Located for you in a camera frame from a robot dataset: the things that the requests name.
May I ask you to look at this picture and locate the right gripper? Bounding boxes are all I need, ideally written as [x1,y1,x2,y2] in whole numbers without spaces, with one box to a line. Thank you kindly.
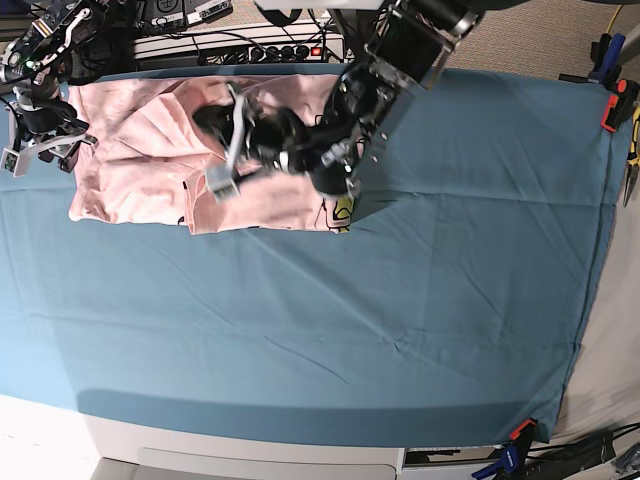
[4,99,98,171]

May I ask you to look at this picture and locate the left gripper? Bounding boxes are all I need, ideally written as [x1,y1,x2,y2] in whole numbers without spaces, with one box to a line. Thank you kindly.
[192,82,320,175]

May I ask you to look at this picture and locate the pink T-shirt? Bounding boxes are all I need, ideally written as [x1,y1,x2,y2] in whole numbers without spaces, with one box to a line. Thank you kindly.
[69,75,354,235]

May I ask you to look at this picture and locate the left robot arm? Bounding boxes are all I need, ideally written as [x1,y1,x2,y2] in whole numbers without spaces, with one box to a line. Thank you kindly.
[194,1,485,201]

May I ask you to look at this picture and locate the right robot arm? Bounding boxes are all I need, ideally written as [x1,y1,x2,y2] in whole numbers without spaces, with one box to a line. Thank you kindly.
[1,1,136,177]

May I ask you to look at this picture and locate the white power strip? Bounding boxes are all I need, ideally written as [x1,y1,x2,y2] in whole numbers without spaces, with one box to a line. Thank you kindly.
[235,39,350,64]

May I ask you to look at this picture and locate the teal table cloth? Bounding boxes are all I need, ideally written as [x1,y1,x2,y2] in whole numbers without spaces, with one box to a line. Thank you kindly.
[1,70,633,447]

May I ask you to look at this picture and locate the blue black clamp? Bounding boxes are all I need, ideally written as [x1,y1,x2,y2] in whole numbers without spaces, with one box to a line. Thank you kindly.
[558,33,626,91]

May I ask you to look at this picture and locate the orange black clamp upper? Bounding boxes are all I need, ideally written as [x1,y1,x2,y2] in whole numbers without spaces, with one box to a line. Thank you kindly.
[601,79,639,133]

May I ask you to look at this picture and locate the orange blue clamp lower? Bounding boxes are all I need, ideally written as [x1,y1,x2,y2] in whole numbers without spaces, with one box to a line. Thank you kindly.
[471,418,538,480]

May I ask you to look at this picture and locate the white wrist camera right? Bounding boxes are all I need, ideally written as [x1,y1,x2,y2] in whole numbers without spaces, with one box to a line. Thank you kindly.
[1,148,30,177]

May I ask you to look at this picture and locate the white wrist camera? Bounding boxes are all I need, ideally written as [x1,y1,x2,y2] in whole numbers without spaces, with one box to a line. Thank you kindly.
[204,165,240,203]
[1,148,30,177]

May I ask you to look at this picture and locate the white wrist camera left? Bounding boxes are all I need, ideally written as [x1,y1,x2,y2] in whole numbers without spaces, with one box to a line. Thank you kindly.
[204,165,240,203]

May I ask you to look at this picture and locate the yellow handled pliers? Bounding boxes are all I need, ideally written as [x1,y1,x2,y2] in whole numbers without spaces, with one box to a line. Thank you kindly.
[623,104,640,207]

